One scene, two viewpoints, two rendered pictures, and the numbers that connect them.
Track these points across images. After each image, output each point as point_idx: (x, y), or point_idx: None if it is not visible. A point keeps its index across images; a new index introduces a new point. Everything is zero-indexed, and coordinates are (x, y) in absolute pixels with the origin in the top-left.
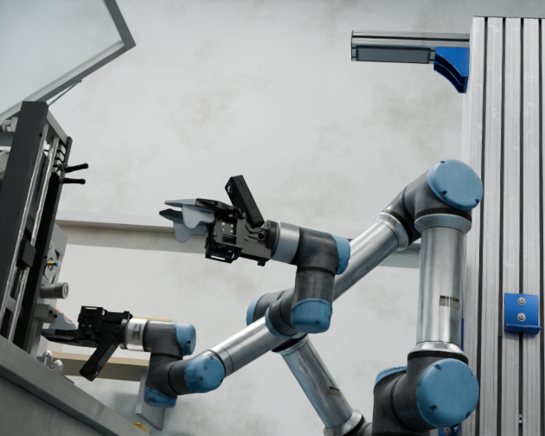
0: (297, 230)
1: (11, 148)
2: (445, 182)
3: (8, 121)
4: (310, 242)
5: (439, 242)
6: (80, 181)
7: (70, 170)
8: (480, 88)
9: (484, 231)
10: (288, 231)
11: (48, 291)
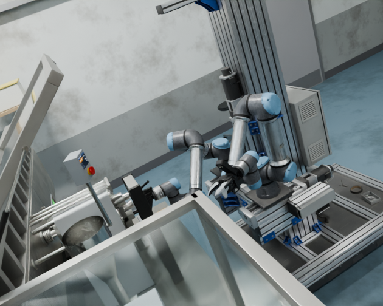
0: (247, 165)
1: (139, 210)
2: (273, 108)
3: (105, 187)
4: (251, 165)
5: (273, 128)
6: (150, 189)
7: (143, 187)
8: (234, 22)
9: (254, 87)
10: (245, 168)
11: (128, 208)
